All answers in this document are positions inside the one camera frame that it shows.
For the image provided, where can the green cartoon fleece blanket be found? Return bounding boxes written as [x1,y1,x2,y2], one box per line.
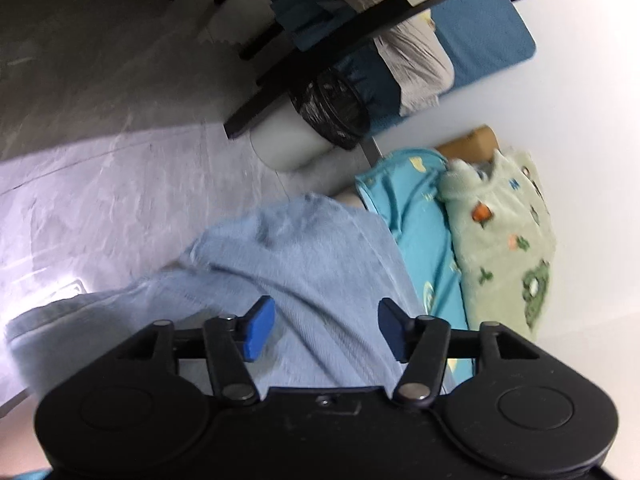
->
[438,150,555,340]

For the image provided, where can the blue denim jeans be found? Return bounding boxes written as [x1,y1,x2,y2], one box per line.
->
[4,192,459,401]

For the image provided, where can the grey cloth on chair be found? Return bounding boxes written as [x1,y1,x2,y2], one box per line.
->
[344,0,454,116]

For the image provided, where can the blue folded cushion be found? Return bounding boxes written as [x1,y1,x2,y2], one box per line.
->
[431,0,537,91]

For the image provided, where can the teal smiley bed sheet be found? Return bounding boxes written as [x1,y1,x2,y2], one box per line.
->
[0,146,482,480]

